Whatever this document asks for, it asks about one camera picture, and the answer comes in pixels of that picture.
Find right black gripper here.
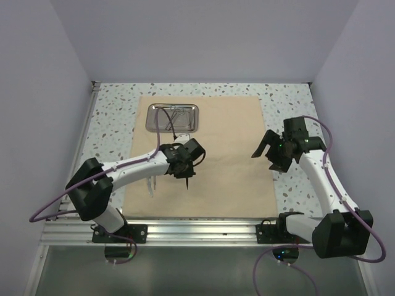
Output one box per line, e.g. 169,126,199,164
252,129,294,173

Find beige cloth wrap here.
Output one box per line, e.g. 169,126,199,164
122,96,278,218

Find steel instrument tray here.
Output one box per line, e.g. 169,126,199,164
145,104,199,133

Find steel surgical scissors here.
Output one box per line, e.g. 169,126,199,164
165,108,189,131

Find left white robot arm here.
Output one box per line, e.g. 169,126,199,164
65,144,202,242

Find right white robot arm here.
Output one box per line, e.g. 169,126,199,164
252,130,373,258

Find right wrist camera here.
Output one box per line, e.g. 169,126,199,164
283,117,309,141

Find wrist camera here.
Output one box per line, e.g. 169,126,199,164
283,117,309,141
184,138,206,162

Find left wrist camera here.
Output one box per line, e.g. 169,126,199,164
184,138,206,162

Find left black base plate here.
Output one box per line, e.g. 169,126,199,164
90,224,148,244

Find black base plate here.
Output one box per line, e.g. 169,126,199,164
90,224,148,244
255,219,309,244

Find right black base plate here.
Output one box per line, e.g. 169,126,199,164
255,219,309,244

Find aluminium rail frame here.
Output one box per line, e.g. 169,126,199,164
39,217,362,247

